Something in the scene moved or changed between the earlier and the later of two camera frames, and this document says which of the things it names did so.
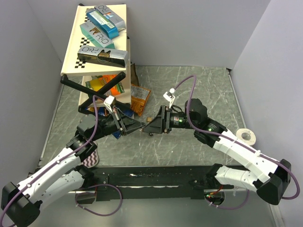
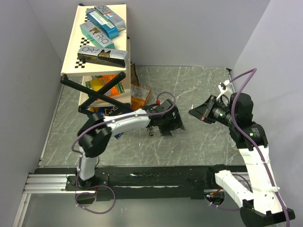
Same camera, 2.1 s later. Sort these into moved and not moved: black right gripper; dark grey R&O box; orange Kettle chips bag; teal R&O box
Moved: black right gripper
Not moved: teal R&O box; orange Kettle chips bag; dark grey R&O box
